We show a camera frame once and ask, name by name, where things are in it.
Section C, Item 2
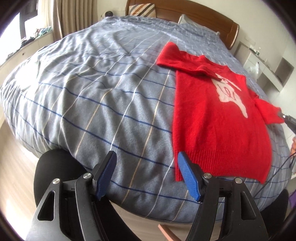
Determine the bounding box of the red knit sweater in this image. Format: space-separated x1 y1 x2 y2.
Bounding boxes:
157 42 283 183

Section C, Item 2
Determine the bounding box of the white desk unit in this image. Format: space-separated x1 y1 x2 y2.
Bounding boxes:
234 42 295 92

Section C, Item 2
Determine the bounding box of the white plastic bag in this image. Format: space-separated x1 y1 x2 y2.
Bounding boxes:
247 62 259 80

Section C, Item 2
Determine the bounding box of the wooden headboard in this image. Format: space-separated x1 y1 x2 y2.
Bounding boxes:
125 0 239 50

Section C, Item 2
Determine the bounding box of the blue grey checked duvet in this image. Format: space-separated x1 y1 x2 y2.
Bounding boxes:
1 16 292 223

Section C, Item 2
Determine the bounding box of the white pillow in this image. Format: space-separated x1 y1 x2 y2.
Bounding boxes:
178 14 220 36

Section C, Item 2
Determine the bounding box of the window sill cabinet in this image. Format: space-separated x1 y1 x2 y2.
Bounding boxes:
0 31 54 85

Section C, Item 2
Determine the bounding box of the striped cushion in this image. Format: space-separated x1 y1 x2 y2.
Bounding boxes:
128 3 157 18

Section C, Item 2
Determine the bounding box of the beige curtain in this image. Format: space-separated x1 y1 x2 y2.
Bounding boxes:
52 0 98 41

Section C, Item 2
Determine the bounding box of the small round bedside speaker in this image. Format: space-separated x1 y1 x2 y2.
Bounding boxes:
104 11 114 18

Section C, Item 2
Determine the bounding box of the black cable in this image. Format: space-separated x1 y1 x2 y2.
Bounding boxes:
253 151 296 200

